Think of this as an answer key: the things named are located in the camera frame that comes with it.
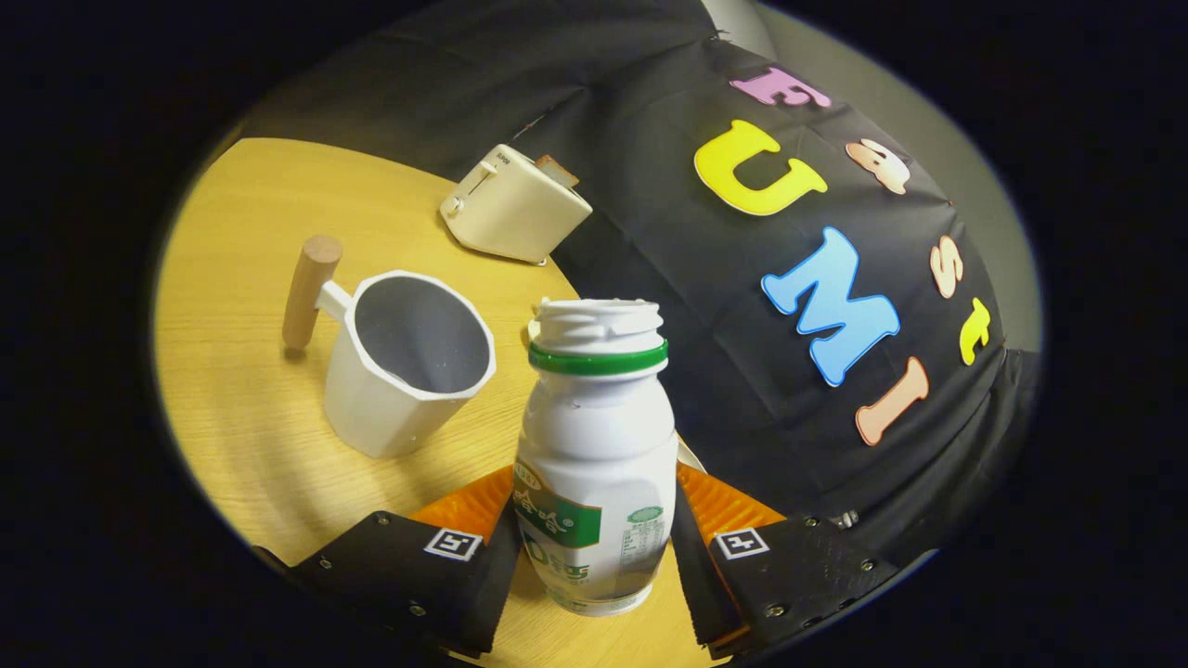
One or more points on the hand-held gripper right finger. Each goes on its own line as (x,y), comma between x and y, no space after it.
(691,584)

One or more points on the toast slice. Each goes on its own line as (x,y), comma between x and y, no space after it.
(557,170)

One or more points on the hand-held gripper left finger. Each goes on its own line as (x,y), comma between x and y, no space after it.
(497,584)

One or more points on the wooden table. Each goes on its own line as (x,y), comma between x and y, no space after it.
(232,371)

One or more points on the cream toaster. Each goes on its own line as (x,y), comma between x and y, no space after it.
(506,209)

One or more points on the white juice bottle green label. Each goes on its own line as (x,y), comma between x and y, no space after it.
(594,436)

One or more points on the black backdrop cloth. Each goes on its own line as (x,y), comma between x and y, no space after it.
(696,325)

